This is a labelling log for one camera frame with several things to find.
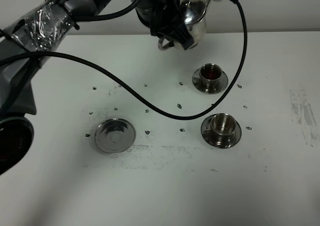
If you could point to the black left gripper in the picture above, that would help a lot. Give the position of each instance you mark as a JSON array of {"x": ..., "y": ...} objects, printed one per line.
[{"x": 165, "y": 19}]

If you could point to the stainless steel teapot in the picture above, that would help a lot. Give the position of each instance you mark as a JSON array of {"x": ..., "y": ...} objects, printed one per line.
[{"x": 193, "y": 14}]

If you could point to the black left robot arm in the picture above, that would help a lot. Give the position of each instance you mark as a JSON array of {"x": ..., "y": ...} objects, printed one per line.
[{"x": 27, "y": 43}]

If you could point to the far stainless steel teacup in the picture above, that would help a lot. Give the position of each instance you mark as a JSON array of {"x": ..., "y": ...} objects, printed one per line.
[{"x": 208, "y": 76}]

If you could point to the stainless steel teacup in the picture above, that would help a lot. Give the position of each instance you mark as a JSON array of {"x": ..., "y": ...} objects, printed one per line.
[
  {"x": 208, "y": 76},
  {"x": 219, "y": 127}
]

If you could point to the far stainless steel saucer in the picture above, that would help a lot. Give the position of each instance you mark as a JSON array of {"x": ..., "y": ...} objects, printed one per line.
[{"x": 220, "y": 84}]

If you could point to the stainless steel saucer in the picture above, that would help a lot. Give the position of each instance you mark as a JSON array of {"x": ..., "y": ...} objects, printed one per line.
[
  {"x": 220, "y": 84},
  {"x": 228, "y": 143}
]

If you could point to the near stainless steel teacup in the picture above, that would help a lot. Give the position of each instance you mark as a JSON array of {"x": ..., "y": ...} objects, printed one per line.
[{"x": 219, "y": 127}]

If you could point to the near stainless steel saucer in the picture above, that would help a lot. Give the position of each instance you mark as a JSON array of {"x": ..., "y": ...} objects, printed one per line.
[{"x": 228, "y": 143}]

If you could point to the steel teapot saucer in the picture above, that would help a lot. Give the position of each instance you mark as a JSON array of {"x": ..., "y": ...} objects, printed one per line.
[{"x": 115, "y": 135}]

